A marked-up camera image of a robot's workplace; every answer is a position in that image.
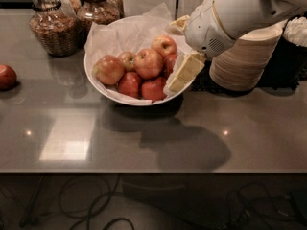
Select small yellow apple behind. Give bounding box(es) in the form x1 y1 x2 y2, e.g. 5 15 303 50
118 51 135 72

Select back yellow-red apple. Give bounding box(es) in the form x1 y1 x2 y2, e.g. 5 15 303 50
151 35 177 58

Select front glass cereal jar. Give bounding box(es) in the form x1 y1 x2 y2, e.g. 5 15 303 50
29 0 79 57

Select white wrapped cutlery bundle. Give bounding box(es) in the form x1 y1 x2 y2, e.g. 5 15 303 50
283 17 307 47

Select glass cereal jar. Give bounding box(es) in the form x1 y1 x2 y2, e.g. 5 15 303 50
29 0 79 57
77 0 120 37

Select yellow-red apple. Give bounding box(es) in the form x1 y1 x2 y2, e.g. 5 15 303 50
93 55 125 85
151 35 177 58

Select white paper liner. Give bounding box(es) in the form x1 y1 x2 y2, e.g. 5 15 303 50
83 2 197 104

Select red apple front right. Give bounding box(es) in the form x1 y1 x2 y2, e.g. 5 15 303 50
141 77 166 102

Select large apple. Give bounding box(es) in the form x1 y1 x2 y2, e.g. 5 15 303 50
132 48 163 80

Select black cable on floor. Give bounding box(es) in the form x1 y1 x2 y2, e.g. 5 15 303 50
57 173 136 230

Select red apple on table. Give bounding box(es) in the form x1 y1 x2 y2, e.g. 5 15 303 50
0 65 17 91

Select rear stack paper bowls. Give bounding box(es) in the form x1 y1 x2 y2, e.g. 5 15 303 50
196 0 214 14

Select white bowl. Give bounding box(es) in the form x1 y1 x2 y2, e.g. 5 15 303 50
83 15 201 107

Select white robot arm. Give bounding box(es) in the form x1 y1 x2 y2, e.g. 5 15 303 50
164 0 307 95

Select yellow-red apple left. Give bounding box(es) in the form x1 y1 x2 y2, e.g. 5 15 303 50
93 55 125 85

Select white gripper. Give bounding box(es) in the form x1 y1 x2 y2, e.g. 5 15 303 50
163 0 235 96

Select red apple front left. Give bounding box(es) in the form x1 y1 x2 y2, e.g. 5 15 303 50
118 72 142 99

